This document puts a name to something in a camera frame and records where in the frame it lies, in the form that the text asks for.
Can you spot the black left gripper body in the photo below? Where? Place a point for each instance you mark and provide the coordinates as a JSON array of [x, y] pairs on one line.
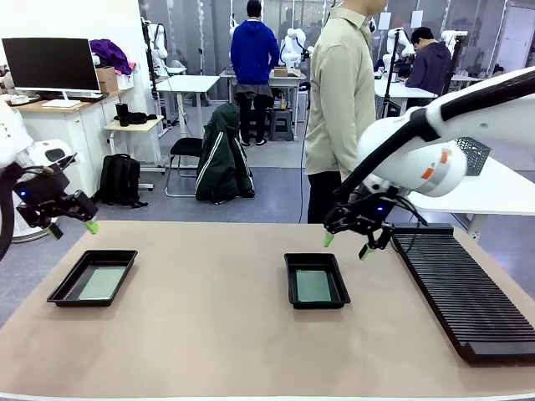
[[39, 196]]

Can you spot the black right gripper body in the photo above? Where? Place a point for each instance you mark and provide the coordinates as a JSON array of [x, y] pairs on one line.
[[370, 211]]

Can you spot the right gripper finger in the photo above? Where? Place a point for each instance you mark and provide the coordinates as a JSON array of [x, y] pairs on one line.
[[365, 253], [328, 240]]

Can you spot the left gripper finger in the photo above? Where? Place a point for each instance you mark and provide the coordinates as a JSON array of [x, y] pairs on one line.
[[55, 232], [92, 227]]

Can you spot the black ESD tray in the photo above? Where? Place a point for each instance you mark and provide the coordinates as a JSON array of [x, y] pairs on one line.
[[311, 263], [100, 261]]

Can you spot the green circuit board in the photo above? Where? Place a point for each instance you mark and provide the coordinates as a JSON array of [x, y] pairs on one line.
[[102, 284], [313, 286]]

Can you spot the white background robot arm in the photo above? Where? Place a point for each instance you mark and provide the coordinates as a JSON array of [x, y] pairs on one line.
[[403, 42], [451, 37], [159, 42], [290, 42]]

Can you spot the person right forearm beige sleeve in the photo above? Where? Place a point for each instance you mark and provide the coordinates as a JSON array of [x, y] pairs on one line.
[[347, 160]]

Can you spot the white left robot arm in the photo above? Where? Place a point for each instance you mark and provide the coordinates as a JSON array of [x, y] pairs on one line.
[[12, 138]]

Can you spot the black backpack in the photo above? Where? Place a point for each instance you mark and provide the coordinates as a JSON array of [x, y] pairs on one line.
[[121, 179]]

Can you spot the small white side table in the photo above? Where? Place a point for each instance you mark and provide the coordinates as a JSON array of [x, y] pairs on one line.
[[134, 125]]

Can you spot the black tumbler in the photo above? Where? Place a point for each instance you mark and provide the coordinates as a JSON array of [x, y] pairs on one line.
[[122, 115]]

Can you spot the black bundled cloth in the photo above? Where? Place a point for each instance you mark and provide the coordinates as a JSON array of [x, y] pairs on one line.
[[140, 118]]

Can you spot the grey perforated basket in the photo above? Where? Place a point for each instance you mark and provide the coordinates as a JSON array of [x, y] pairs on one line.
[[476, 154]]

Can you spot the white long background table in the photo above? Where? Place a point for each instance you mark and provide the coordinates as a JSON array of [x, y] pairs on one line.
[[393, 89]]

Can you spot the black office chair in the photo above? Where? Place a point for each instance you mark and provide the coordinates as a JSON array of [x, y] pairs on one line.
[[186, 147]]

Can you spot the white computer tower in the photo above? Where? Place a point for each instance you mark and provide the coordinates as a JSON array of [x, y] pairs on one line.
[[303, 106]]

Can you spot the grey plastic stool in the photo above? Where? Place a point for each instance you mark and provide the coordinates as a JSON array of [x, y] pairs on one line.
[[281, 123]]

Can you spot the black slotted board rack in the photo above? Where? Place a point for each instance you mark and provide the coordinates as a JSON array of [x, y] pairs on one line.
[[480, 317]]

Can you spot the person in beige shirt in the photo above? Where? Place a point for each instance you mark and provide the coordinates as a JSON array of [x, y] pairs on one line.
[[334, 83]]

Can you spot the white rounded table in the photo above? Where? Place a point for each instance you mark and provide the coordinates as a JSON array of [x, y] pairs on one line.
[[501, 196]]

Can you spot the black computer monitor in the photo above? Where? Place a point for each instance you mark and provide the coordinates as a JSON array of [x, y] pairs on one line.
[[50, 62]]

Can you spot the brown cardboard box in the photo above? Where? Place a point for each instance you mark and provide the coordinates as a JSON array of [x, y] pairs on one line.
[[106, 79]]

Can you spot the dark green striped jacket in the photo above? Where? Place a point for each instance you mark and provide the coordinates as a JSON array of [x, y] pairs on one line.
[[221, 154]]

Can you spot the white storage box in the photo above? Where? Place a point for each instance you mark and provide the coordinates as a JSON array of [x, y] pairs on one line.
[[124, 81]]

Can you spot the grey background workbench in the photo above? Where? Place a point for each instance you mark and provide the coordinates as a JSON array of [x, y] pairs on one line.
[[292, 81]]

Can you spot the person in purple hoodie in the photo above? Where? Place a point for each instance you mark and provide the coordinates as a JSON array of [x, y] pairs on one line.
[[432, 67]]

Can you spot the purple cloth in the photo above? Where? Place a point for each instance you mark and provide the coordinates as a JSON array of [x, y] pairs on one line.
[[108, 52]]

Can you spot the small cardboard box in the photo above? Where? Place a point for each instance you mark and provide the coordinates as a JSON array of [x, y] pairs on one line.
[[281, 71]]

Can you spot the white background desk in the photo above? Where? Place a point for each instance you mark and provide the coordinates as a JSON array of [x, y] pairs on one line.
[[188, 82]]

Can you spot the white paper sign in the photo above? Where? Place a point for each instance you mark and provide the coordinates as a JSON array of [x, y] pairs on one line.
[[385, 21], [417, 18]]

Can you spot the person in blue hoodie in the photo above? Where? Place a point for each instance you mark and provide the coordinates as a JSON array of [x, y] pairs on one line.
[[255, 50]]

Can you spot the light grey door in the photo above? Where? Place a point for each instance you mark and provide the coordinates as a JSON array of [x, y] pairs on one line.
[[516, 42]]

